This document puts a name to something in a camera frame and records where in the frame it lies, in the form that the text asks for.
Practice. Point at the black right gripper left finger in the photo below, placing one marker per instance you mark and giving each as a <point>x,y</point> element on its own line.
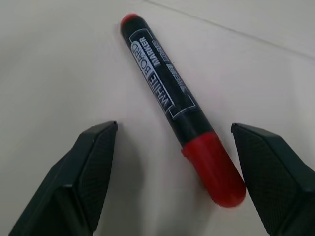
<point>71,182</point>

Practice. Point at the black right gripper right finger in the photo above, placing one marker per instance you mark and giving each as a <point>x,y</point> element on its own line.
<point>278,177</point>

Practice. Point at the red cap black whiteboard marker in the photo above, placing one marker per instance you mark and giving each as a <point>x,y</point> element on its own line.
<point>172,98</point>

